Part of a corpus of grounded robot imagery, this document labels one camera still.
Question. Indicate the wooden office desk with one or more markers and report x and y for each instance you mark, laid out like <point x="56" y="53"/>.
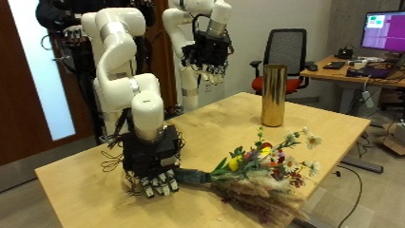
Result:
<point x="337" y="74"/>

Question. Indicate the flower bouquet with green stem wrap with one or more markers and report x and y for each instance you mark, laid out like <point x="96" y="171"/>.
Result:
<point x="253" y="177"/>

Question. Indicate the person in black clothes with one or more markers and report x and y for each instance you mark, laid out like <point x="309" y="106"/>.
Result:
<point x="52" y="15"/>

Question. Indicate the grey table foot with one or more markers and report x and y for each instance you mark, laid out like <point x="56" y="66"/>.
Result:
<point x="361" y="164"/>

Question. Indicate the black office chair red seat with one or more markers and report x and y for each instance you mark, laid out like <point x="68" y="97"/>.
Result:
<point x="285" y="47"/>

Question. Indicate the computer monitor purple screen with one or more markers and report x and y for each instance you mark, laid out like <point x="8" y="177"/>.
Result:
<point x="385" y="31"/>

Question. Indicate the brown door with glass panel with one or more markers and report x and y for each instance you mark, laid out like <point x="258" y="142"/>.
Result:
<point x="25" y="95"/>

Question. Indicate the white hanging power adapter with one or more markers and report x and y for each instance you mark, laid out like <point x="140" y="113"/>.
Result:
<point x="366" y="98"/>

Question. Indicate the tall gold cylinder vase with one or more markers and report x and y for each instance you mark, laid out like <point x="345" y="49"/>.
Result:
<point x="273" y="95"/>

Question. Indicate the black desk phone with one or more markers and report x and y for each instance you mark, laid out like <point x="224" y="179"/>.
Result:
<point x="345" y="53"/>

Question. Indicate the cardboard box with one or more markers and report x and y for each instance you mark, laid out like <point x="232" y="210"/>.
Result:
<point x="394" y="139"/>

